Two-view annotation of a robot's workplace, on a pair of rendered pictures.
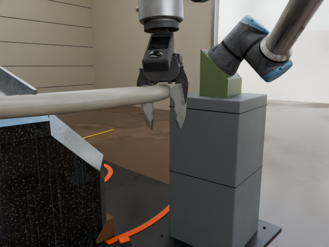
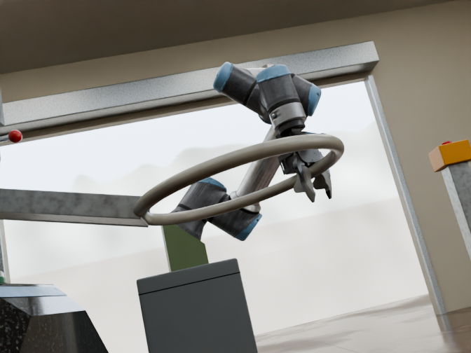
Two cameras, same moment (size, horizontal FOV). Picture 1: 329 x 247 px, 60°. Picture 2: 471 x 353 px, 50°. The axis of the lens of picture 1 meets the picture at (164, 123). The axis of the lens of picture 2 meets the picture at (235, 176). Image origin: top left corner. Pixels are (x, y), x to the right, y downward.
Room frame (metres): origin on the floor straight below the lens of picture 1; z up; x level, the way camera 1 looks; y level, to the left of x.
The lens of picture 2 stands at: (-0.17, 1.02, 0.69)
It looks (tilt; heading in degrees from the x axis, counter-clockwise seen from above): 13 degrees up; 315
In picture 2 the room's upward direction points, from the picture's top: 13 degrees counter-clockwise
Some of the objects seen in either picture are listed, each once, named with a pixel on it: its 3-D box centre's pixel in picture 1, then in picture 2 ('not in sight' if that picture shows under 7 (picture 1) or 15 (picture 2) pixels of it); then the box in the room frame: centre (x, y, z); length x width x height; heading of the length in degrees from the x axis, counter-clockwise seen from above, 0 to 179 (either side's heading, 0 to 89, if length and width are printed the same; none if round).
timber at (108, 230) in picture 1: (92, 220); not in sight; (1.60, 0.44, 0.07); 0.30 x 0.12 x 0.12; 43
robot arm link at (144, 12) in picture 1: (159, 12); (287, 118); (0.61, 0.01, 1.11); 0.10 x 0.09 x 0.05; 81
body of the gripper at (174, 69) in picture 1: (163, 55); (296, 148); (0.61, 0.00, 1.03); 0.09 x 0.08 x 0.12; 171
